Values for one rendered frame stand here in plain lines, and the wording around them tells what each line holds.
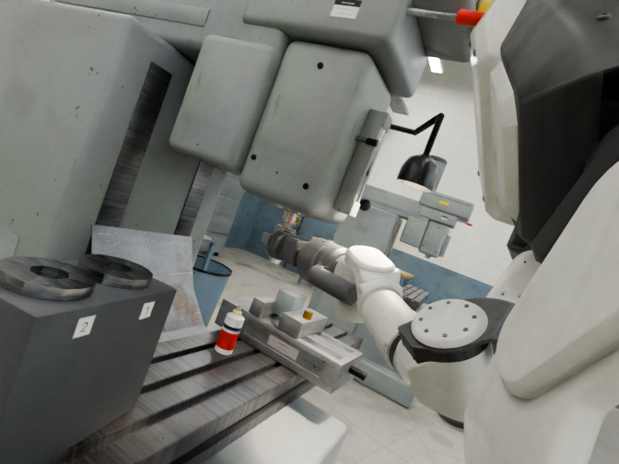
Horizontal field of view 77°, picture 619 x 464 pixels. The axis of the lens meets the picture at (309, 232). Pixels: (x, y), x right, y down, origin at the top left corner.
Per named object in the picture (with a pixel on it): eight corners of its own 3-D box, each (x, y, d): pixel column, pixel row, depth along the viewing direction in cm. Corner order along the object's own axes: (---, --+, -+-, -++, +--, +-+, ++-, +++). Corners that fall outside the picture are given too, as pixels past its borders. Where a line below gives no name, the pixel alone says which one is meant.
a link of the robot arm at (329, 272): (347, 240, 74) (395, 260, 66) (340, 292, 77) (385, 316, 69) (302, 248, 67) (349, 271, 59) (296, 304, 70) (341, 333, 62)
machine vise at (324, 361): (354, 378, 97) (369, 338, 96) (331, 395, 84) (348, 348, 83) (247, 318, 113) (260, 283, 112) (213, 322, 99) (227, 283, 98)
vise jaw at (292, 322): (323, 331, 102) (329, 318, 102) (297, 339, 88) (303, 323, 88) (304, 321, 105) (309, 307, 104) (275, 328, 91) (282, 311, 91)
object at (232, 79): (286, 193, 98) (322, 95, 97) (229, 169, 76) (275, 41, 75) (228, 172, 106) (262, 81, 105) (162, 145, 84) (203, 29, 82)
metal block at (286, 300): (298, 318, 100) (307, 296, 100) (287, 320, 95) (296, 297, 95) (282, 309, 103) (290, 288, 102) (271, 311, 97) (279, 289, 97)
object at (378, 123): (356, 217, 79) (392, 120, 78) (349, 214, 76) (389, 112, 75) (338, 211, 81) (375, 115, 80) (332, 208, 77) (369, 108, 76)
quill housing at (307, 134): (346, 229, 89) (397, 96, 87) (309, 216, 70) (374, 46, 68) (278, 203, 97) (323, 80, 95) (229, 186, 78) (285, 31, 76)
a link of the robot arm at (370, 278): (376, 245, 69) (409, 275, 57) (368, 291, 72) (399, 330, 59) (341, 244, 68) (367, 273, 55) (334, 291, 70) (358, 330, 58)
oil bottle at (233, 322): (235, 353, 86) (252, 307, 86) (224, 356, 83) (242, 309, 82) (221, 344, 88) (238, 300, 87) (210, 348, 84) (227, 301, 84)
